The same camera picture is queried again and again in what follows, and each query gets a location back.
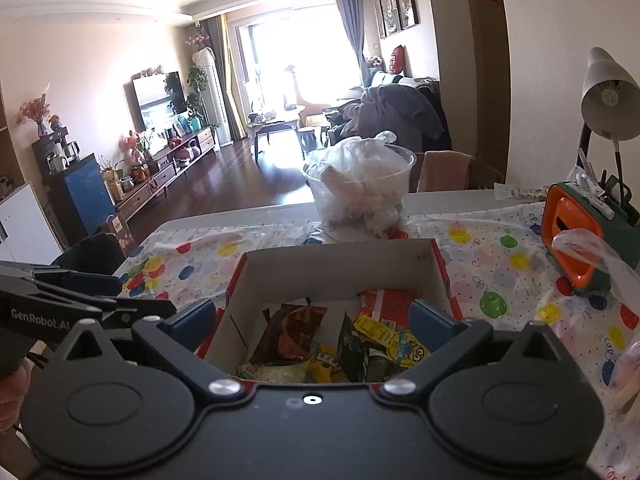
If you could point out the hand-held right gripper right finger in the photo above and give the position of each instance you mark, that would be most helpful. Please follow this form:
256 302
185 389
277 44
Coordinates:
430 320

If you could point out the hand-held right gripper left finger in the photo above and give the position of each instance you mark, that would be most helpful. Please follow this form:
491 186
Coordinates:
192 317

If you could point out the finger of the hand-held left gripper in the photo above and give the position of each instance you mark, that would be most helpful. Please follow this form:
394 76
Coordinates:
92 285
140 309

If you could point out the bright red snack packet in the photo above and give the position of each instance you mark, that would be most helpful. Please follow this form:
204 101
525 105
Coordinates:
390 305

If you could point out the dark green snack packet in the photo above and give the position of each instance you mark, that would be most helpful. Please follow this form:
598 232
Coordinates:
355 355

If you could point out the dark red snack packet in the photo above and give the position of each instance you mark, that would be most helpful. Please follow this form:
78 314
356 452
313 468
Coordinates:
290 332

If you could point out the small yellow snack packet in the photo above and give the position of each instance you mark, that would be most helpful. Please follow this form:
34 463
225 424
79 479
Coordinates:
322 362

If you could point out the red cardboard box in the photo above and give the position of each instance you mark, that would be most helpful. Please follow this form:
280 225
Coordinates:
325 270

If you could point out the person's left hand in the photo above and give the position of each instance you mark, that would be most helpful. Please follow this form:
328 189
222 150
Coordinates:
10 397

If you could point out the brown paper bag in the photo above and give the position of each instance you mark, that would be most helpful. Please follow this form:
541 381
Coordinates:
117 235

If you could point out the blue cabinet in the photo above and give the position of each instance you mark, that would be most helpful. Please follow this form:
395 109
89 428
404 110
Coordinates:
82 200

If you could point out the white cabinet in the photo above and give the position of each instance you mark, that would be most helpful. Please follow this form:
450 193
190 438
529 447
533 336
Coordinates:
25 225

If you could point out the balloon print tablecloth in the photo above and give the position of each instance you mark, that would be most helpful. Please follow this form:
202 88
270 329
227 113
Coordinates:
500 260

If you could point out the wooden television cabinet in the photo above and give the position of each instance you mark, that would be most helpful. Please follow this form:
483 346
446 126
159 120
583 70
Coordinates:
170 175

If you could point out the black coffee machine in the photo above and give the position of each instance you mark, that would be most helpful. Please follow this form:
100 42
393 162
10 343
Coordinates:
55 152

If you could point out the pink towel on chair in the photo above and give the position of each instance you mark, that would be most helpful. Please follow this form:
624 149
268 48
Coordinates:
445 170

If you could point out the clear plastic packet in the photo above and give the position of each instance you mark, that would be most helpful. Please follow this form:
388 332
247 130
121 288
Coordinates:
520 192

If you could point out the white plastic bag with food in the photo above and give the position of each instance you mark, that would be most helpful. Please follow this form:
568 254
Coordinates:
360 170

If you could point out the clear plastic container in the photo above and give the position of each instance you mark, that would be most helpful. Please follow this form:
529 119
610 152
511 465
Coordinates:
320 195

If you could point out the translucent plastic bag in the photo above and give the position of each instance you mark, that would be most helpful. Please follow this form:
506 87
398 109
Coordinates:
585 247

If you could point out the orange green desk organizer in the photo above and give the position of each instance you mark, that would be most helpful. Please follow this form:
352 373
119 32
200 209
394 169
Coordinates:
565 210

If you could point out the pink flowers in vase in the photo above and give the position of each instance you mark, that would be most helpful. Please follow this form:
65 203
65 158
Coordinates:
35 112

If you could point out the flat screen television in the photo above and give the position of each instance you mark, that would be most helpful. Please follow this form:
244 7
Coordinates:
160 100

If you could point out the coffee table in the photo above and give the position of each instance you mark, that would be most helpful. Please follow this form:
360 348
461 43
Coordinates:
277 132

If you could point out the clear plastic bag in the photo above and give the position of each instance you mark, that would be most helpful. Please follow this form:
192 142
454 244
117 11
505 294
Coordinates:
627 380

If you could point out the white marker pen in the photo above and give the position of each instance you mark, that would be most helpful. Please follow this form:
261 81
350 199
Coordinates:
595 195

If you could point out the grey pile of clothes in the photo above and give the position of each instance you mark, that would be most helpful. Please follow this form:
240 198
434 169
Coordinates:
395 110

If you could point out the green potted plant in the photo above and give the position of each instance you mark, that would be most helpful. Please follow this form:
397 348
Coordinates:
197 90

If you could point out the white tower air conditioner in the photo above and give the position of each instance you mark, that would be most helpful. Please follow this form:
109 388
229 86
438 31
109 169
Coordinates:
215 95

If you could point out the brown door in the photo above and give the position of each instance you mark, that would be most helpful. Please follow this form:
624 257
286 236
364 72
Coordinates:
487 85

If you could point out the grey yellow curtain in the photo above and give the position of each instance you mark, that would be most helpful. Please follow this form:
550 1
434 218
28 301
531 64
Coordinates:
227 75

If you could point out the red cushion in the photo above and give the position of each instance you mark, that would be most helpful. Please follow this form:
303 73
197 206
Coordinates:
397 59

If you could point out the pink artificial flowers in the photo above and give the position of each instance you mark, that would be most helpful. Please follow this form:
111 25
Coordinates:
197 39

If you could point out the grey desk lamp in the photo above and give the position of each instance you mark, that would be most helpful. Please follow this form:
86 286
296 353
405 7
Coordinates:
607 95

